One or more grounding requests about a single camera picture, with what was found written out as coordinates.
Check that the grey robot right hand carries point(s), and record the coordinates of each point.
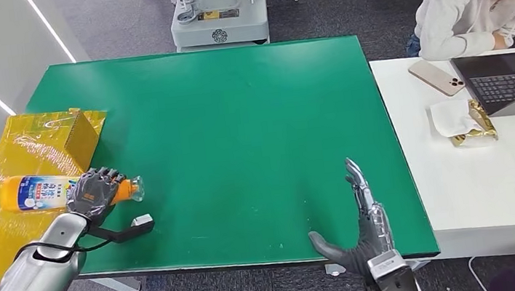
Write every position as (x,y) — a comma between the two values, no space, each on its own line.
(370,243)

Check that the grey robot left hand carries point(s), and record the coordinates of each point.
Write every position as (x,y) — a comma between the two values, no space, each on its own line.
(93,194)

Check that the orange plastic bottle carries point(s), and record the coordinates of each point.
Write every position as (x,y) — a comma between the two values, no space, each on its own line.
(35,191)

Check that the white table foot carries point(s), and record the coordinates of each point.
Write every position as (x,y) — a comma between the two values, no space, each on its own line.
(334,270)

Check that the yellow taped cardboard box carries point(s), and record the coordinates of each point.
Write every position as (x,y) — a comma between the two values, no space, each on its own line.
(44,144)

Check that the white table leg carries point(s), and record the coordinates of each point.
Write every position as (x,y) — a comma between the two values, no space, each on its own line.
(118,286)

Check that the white desk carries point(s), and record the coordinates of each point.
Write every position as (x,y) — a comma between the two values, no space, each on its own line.
(485,186)

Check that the white paper tissue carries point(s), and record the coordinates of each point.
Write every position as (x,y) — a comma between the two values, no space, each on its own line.
(450,117)

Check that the green table mat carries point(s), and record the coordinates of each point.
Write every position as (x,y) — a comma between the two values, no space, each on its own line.
(237,142)

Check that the gold foil snack wrapper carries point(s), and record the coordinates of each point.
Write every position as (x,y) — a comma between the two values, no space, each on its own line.
(483,128)

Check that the beige smartphone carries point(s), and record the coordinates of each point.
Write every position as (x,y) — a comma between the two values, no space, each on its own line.
(434,77)

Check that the dark grey laptop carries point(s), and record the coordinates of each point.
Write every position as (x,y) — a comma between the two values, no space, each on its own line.
(507,82)

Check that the grey machine base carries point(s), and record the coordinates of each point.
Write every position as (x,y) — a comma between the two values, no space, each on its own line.
(222,24)

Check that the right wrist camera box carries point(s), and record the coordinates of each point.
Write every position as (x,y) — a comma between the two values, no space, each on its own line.
(391,277)

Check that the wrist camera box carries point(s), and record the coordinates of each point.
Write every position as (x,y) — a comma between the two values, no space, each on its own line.
(391,277)
(129,232)

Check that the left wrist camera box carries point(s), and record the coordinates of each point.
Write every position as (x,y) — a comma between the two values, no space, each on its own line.
(129,232)

